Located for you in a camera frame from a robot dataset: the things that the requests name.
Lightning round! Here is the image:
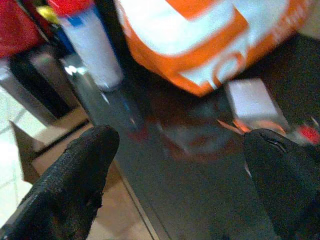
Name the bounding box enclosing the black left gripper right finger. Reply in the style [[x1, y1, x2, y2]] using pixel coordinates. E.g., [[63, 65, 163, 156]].
[[243, 128, 320, 240]]

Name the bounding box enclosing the brown cardboard box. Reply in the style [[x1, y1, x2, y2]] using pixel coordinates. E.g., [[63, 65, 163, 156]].
[[9, 106, 161, 240]]

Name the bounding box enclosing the red cloth item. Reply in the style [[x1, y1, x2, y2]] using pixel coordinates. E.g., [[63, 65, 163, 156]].
[[0, 0, 47, 59]]

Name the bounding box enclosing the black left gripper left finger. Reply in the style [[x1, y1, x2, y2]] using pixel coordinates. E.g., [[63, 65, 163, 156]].
[[0, 124, 121, 240]]

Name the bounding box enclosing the orange and white bag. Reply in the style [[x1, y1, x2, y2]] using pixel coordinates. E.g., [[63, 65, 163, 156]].
[[116, 0, 311, 98]]

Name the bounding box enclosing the small red round object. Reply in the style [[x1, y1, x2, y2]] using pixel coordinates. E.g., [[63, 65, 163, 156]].
[[298, 124, 320, 145]]

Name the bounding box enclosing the small white box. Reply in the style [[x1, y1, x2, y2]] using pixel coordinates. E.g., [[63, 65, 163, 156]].
[[224, 77, 288, 131]]

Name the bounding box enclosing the yellow small object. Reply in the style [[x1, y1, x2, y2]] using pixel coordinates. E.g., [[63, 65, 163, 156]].
[[36, 6, 61, 25]]

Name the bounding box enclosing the white cylinder with red cap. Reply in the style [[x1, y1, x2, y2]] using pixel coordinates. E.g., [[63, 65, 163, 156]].
[[47, 0, 125, 92]]

